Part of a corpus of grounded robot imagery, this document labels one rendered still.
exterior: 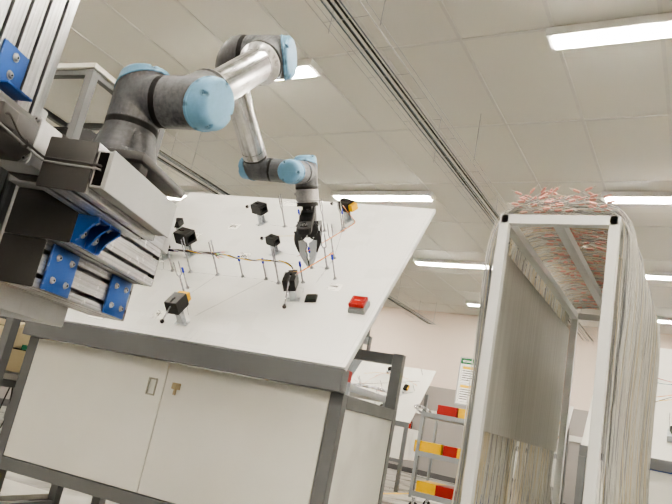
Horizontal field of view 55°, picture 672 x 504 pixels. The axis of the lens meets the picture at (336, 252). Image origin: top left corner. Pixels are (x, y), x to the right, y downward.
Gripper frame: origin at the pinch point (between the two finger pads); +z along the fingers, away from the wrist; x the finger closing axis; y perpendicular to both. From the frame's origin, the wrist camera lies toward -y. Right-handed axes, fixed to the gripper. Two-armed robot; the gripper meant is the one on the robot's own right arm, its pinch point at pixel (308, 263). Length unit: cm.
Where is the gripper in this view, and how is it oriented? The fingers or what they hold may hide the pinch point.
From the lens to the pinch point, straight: 214.0
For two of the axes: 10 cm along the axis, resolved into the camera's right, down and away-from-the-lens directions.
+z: 0.4, 10.0, 0.8
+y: 1.8, -0.8, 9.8
